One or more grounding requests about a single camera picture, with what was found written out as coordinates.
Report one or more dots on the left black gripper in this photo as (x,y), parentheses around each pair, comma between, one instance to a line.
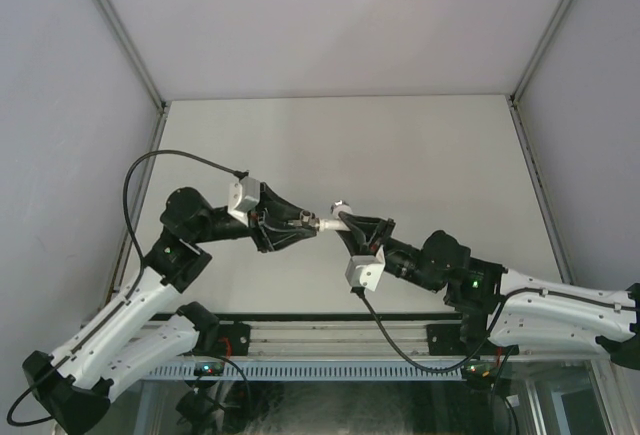
(273,238)

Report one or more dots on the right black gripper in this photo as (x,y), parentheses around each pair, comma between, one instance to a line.
(369,232)

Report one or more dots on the white plastic water faucet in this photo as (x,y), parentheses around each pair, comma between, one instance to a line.
(338,210)

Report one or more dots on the silver threaded pipe fitting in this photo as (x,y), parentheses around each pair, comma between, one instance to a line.
(309,221)

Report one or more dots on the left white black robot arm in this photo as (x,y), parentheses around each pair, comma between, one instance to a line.
(78,381)

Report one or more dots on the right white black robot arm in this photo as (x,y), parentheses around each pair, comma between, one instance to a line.
(498,305)

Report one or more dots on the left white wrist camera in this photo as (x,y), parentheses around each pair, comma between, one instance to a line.
(244,196)

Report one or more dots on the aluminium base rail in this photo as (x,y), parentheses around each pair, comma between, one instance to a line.
(330,340)

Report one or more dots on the grey slotted cable duct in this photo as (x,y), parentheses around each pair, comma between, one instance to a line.
(307,371)

